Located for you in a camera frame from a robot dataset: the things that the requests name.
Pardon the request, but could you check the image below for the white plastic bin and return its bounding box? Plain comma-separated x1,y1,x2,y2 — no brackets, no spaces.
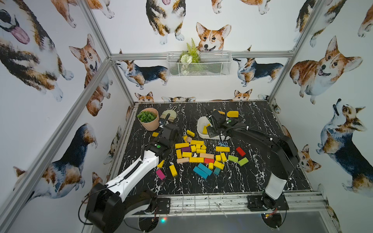
197,116,220,140

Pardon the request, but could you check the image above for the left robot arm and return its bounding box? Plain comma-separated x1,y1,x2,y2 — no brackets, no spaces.
84,119,179,233

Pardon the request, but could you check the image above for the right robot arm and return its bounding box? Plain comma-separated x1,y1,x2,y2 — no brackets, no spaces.
206,109,300,202

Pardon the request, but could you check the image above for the yellow long block left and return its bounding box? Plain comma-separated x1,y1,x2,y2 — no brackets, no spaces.
175,143,190,150

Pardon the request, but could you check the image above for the yellow toy shovel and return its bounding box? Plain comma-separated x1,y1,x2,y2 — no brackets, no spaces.
218,110,239,118

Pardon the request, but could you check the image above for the blue grid block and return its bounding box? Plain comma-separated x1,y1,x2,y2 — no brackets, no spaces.
218,141,228,147

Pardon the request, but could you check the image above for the purple block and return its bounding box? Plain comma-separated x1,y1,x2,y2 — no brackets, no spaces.
181,146,192,152

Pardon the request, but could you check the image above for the long yellow block right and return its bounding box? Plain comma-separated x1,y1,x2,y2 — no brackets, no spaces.
215,146,230,152

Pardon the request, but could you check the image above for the terracotta pot with plant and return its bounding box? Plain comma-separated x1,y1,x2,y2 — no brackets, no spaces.
137,108,160,131

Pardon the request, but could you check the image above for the natural wood block lower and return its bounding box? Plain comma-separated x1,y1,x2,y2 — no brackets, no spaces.
177,157,189,164

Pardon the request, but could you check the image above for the natural wood block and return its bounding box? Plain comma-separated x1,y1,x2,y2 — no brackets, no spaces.
177,157,189,164
200,153,215,160

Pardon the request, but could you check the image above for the natural wood block upper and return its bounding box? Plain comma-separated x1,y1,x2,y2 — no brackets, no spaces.
200,153,215,160

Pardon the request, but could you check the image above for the green block left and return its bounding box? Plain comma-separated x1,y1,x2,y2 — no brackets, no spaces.
228,155,239,163

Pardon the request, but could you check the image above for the green block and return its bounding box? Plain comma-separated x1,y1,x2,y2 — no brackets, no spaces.
238,157,249,167
228,155,239,163

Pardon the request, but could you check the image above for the red block in pile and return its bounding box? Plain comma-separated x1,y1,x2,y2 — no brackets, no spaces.
204,158,215,164

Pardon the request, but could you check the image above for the yellow long block bottom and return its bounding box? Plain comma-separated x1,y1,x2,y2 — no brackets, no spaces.
189,157,204,163

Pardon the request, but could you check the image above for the green block right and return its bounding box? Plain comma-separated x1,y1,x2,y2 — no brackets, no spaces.
238,157,249,167

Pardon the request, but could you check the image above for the teal long block front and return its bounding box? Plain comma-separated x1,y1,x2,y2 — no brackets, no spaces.
193,167,208,180

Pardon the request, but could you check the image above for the teal long block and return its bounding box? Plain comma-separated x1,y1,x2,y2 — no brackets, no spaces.
193,167,208,180
198,163,212,176

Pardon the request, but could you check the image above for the small teal block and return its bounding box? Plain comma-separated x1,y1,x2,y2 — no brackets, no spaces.
213,168,221,176

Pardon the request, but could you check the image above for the teal long block rear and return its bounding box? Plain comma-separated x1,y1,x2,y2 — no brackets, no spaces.
198,163,212,176

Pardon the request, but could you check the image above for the artificial fern and flower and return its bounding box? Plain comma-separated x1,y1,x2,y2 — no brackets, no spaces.
178,39,201,76

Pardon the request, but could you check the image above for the white wire wall basket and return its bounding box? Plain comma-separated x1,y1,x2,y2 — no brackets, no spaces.
167,51,233,77

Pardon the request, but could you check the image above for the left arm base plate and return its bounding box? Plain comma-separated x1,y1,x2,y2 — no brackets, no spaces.
154,198,171,216

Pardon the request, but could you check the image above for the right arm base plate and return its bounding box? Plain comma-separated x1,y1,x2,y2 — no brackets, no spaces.
247,193,289,212

